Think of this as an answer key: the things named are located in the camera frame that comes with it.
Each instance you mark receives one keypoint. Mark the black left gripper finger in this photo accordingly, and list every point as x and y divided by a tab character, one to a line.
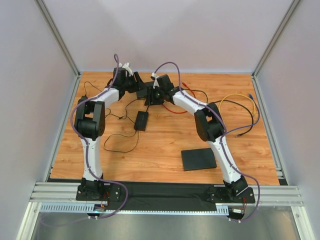
139	82
135	88

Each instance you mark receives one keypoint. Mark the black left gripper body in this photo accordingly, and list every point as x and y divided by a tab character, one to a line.
137	81

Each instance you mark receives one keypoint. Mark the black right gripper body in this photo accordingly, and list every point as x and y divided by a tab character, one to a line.
161	83

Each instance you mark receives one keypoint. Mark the black network switch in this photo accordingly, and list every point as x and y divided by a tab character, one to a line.
198	159
142	93

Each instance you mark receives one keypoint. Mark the small black box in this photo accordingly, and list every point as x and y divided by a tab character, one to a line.
141	121

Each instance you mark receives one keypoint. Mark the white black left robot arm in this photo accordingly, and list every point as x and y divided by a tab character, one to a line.
89	117

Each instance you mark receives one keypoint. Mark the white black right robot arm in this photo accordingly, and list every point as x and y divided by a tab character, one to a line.
209	126

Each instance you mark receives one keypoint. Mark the black power adapter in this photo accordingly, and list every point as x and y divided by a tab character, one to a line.
83	98

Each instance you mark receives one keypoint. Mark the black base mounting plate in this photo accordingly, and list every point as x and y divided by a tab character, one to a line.
159	196

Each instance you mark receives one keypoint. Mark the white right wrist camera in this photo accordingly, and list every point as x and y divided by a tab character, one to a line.
155	77

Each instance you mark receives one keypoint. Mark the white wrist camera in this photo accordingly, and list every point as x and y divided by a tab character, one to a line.
126	66
155	77

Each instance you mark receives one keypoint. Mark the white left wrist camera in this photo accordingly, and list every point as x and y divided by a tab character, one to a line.
126	66

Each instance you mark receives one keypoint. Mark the left aluminium frame post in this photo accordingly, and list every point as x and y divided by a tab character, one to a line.
44	10

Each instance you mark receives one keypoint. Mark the aluminium frame post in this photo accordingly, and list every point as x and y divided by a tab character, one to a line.
44	10
276	36

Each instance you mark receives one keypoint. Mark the aluminium front frame rail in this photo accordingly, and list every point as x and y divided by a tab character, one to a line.
57	210

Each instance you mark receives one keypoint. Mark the right aluminium frame post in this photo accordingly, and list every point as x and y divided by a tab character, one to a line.
276	36

